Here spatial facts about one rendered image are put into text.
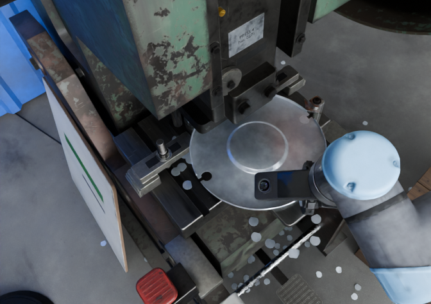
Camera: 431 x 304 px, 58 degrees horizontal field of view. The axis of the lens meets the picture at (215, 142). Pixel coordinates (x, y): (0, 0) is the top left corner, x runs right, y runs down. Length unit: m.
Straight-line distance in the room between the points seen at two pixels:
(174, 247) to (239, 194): 0.21
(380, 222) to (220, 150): 0.45
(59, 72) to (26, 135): 1.11
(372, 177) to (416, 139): 1.50
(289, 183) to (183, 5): 0.32
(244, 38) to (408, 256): 0.38
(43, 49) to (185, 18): 0.57
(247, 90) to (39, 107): 1.56
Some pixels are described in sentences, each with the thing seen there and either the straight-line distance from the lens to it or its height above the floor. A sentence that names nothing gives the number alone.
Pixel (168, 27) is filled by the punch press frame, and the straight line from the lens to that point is 0.45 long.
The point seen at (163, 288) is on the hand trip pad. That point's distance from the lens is 0.76.
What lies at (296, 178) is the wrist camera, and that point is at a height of 0.95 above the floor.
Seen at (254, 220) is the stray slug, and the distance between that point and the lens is 0.91.
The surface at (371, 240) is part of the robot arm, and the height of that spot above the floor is 1.07.
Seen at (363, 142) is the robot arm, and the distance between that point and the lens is 0.44.
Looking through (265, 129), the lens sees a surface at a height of 0.79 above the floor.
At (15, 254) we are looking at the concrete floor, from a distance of 1.78.
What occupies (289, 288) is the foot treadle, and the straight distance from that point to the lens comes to 1.37.
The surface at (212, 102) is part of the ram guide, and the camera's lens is 0.62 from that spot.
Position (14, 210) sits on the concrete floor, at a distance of 1.87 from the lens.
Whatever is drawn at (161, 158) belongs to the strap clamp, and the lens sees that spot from 0.86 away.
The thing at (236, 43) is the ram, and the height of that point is 1.06.
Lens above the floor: 1.50
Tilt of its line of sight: 58 degrees down
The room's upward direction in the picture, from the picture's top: 6 degrees counter-clockwise
